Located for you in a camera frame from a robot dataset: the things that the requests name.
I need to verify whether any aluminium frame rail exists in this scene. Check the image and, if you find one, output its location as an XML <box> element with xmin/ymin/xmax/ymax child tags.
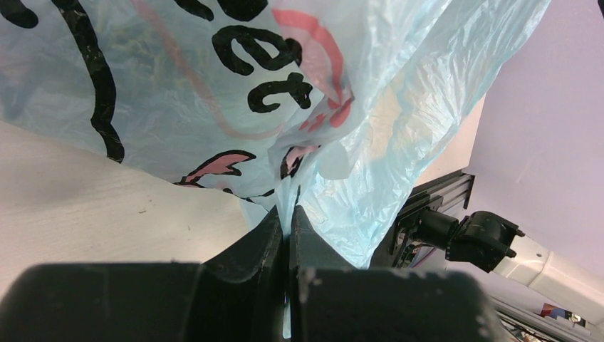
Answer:
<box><xmin>368</xmin><ymin>170</ymin><xmax>476</xmax><ymax>270</ymax></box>

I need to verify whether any light blue plastic bag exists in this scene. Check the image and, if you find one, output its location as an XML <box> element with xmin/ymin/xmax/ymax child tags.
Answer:
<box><xmin>0</xmin><ymin>0</ymin><xmax>552</xmax><ymax>270</ymax></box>

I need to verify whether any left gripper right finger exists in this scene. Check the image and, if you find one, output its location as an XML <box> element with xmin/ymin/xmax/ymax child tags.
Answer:
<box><xmin>288</xmin><ymin>206</ymin><xmax>506</xmax><ymax>341</ymax></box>

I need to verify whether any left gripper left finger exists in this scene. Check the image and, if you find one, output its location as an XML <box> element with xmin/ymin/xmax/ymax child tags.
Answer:
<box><xmin>1</xmin><ymin>210</ymin><xmax>284</xmax><ymax>341</ymax></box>

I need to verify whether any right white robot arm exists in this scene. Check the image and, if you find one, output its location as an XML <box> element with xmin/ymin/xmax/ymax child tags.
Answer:
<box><xmin>397</xmin><ymin>208</ymin><xmax>603</xmax><ymax>330</ymax></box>

